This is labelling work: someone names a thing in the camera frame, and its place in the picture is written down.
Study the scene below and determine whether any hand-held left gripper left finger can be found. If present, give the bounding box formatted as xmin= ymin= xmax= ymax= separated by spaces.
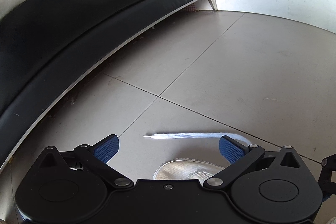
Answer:
xmin=39 ymin=134 xmax=133 ymax=190

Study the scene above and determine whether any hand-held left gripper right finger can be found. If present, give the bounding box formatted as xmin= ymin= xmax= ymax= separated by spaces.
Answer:
xmin=204 ymin=135 xmax=303 ymax=190

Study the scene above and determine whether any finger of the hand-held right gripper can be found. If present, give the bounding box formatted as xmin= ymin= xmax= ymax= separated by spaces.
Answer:
xmin=316 ymin=153 xmax=336 ymax=194

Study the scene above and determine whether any white shoelace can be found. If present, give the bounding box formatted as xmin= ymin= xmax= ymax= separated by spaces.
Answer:
xmin=143 ymin=132 xmax=251 ymax=147

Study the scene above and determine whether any white canvas shoe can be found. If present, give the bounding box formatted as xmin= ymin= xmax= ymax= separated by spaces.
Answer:
xmin=153 ymin=157 xmax=228 ymax=181

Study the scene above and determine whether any black leather sofa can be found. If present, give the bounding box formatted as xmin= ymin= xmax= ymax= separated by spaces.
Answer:
xmin=0 ymin=0 xmax=217 ymax=174

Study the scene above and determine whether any reddish dotted mat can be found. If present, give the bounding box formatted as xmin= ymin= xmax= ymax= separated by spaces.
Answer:
xmin=181 ymin=4 xmax=198 ymax=13

